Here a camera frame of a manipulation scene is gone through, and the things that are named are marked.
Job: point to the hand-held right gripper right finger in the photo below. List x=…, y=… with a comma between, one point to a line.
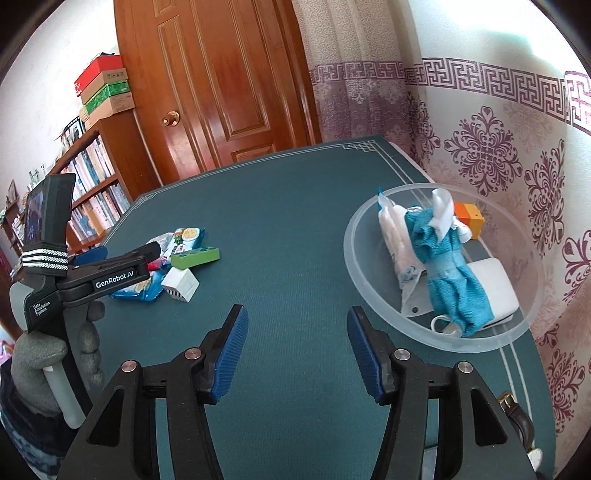
x=364, y=350

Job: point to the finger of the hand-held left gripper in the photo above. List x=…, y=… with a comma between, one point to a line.
x=92, y=255
x=147, y=253

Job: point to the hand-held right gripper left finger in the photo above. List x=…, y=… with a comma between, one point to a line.
x=231, y=350

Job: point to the blue cracker packet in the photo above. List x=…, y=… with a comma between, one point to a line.
x=189, y=236
x=138, y=290

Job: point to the small white box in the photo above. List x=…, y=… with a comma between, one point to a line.
x=180, y=284

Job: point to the green toy block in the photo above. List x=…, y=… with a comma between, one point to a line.
x=196, y=257

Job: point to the clear plastic bowl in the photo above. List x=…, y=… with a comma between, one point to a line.
x=364, y=277

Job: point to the person's left forearm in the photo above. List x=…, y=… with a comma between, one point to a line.
x=27, y=443

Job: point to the person's left hand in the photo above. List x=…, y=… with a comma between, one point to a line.
x=37, y=355

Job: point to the small pink packet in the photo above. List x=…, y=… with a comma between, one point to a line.
x=159, y=264

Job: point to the small wooden shelf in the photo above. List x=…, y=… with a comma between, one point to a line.
x=11, y=230

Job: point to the rows of books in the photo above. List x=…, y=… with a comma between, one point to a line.
x=92, y=170

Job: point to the teal towel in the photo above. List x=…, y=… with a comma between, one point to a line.
x=455, y=290

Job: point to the wooden bookshelf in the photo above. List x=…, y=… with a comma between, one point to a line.
x=120, y=147

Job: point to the white face mask packet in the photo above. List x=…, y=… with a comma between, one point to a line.
x=397, y=244

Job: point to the teal table mat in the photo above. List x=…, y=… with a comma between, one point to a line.
x=286, y=230

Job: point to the brass door knob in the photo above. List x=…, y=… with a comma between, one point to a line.
x=171, y=118

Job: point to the white power adapter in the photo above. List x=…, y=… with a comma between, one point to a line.
x=498, y=286

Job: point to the green cardboard box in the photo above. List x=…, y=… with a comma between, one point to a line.
x=104, y=90
x=111, y=104

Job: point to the white cloth strip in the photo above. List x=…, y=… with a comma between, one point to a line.
x=443, y=207

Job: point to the orange and yellow block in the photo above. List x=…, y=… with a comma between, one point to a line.
x=471, y=219

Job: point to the red cardboard box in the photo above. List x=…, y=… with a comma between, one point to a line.
x=97, y=71

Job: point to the wooden door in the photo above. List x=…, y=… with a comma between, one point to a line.
x=221, y=83

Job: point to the purple patterned curtain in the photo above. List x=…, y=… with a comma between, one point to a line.
x=485, y=138

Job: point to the black and white picture frame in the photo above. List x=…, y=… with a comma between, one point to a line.
x=73, y=133

